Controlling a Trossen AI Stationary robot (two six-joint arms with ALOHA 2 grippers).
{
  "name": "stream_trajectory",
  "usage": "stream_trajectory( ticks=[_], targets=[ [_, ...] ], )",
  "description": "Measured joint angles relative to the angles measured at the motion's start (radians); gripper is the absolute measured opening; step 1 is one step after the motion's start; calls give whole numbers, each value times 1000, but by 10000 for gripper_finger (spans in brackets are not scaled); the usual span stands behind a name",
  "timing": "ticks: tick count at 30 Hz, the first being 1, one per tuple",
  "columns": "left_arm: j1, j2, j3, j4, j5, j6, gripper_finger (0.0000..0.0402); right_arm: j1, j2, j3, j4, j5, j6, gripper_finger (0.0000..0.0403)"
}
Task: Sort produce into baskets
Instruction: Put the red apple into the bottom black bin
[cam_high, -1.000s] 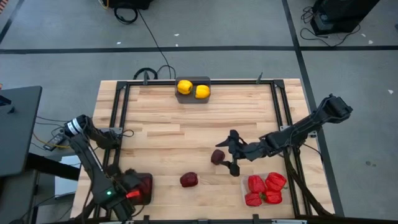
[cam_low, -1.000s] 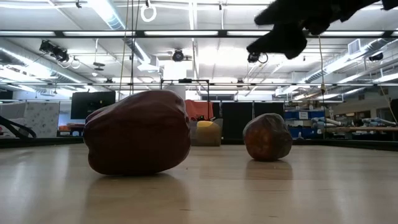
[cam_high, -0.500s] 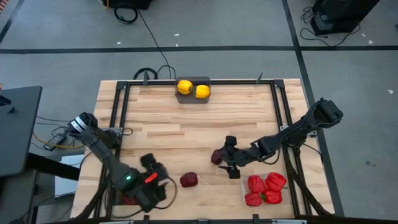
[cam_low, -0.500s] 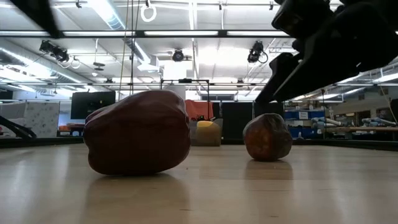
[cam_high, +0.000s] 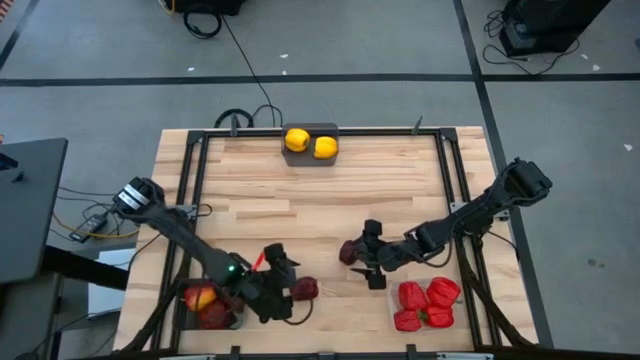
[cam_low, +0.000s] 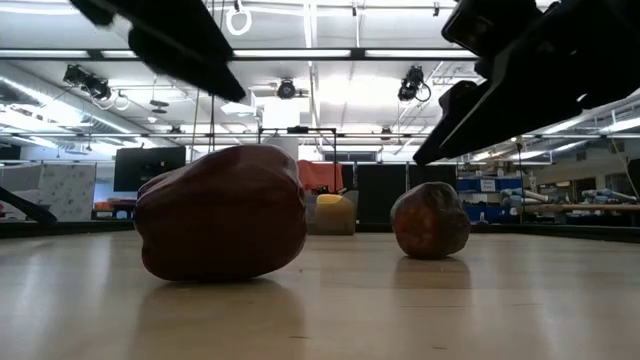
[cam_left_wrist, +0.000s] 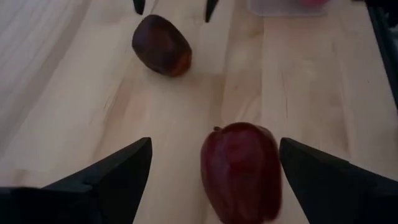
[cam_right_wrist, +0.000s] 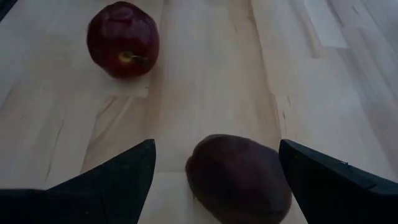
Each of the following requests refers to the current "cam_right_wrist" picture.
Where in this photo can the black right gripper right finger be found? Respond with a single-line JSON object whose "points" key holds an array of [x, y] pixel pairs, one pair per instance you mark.
{"points": [[335, 193]]}

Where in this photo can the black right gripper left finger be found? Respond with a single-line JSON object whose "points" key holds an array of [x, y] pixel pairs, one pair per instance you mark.
{"points": [[102, 189]]}

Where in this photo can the dark red apple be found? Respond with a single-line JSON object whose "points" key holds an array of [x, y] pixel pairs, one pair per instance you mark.
{"points": [[122, 39], [239, 180]]}

